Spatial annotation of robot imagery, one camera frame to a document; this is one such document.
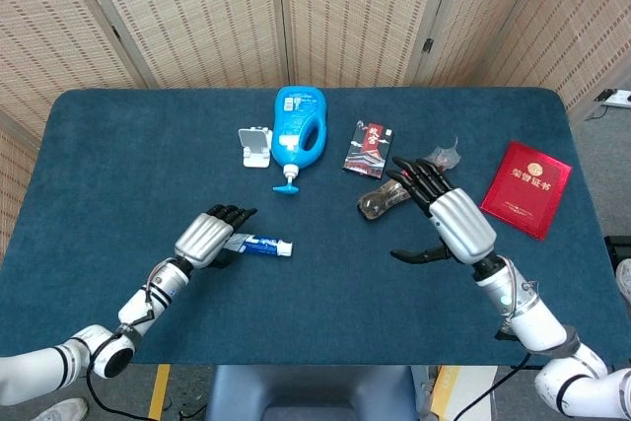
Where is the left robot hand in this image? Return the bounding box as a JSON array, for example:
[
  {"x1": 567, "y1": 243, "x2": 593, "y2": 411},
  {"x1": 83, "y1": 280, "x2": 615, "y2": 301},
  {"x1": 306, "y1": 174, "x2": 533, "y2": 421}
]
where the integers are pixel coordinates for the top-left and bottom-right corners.
[{"x1": 173, "y1": 203, "x2": 258, "y2": 270}]

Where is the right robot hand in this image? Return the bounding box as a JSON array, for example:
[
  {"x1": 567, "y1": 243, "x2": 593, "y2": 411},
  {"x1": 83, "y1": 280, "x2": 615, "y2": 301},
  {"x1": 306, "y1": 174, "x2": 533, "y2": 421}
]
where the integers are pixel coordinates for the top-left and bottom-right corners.
[{"x1": 386, "y1": 157, "x2": 498, "y2": 266}]

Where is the blue white toothpaste tube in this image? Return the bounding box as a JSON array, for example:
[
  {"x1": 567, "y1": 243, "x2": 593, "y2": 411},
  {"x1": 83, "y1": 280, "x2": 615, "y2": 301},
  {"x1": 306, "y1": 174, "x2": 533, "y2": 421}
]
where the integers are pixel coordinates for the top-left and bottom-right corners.
[{"x1": 224, "y1": 232, "x2": 295, "y2": 258}]

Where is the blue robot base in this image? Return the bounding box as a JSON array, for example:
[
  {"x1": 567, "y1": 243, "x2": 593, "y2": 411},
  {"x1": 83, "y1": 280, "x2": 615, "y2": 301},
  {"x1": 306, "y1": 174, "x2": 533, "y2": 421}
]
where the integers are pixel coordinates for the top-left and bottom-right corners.
[{"x1": 204, "y1": 365, "x2": 418, "y2": 421}]

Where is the clear plastic wrap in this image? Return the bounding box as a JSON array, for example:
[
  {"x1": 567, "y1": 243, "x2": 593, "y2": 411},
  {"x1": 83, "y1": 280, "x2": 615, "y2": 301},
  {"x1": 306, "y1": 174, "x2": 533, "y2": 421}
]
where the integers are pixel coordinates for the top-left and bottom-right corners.
[{"x1": 426, "y1": 136, "x2": 463, "y2": 171}]

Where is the red certificate booklet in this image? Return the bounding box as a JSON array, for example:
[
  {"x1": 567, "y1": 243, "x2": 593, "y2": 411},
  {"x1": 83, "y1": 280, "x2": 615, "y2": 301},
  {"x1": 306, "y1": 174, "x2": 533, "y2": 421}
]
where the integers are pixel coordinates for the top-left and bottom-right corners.
[{"x1": 480, "y1": 140, "x2": 573, "y2": 242}]

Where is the white phone stand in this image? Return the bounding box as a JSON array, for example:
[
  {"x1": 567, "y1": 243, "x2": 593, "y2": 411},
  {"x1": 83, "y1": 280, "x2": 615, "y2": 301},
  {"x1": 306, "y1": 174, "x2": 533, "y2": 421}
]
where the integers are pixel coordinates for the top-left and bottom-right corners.
[{"x1": 238, "y1": 127, "x2": 274, "y2": 170}]

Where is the blue table cloth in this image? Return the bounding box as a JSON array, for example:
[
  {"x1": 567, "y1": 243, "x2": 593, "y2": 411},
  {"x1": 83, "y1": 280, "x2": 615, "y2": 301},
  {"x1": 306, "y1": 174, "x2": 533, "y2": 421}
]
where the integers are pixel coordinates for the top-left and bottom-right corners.
[{"x1": 0, "y1": 87, "x2": 631, "y2": 368}]

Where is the blue pump detergent bottle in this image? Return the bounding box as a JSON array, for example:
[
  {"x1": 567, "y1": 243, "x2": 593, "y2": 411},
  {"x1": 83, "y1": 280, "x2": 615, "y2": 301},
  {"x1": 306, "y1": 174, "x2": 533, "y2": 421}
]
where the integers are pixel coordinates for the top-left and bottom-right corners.
[{"x1": 270, "y1": 86, "x2": 330, "y2": 194}]

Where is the black box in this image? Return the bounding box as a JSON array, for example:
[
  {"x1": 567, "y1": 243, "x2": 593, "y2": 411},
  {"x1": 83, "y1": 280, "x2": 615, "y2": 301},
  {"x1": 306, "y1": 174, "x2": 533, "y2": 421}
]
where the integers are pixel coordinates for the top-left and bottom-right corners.
[{"x1": 603, "y1": 235, "x2": 631, "y2": 269}]

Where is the white sneaker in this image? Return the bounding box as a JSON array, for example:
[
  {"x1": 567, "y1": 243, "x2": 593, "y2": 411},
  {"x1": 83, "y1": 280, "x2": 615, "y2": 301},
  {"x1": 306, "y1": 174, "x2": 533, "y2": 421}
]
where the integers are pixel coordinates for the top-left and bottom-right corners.
[
  {"x1": 614, "y1": 257, "x2": 631, "y2": 305},
  {"x1": 27, "y1": 396, "x2": 90, "y2": 421}
]

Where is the white power strip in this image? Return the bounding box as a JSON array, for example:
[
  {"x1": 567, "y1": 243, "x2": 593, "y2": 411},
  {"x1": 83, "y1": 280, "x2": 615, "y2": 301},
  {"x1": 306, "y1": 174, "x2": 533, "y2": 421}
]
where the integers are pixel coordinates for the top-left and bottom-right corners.
[{"x1": 594, "y1": 89, "x2": 631, "y2": 108}]

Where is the bamboo folding screen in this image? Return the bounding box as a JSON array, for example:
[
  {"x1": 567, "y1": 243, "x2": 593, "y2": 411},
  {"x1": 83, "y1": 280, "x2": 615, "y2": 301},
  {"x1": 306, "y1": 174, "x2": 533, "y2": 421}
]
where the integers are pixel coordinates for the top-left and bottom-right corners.
[{"x1": 0, "y1": 0, "x2": 631, "y2": 264}]

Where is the black cable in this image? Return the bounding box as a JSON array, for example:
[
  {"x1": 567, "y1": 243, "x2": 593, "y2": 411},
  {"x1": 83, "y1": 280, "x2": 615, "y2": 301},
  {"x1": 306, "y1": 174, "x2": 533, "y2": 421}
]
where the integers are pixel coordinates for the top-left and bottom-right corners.
[
  {"x1": 452, "y1": 351, "x2": 532, "y2": 421},
  {"x1": 85, "y1": 310, "x2": 155, "y2": 421}
]

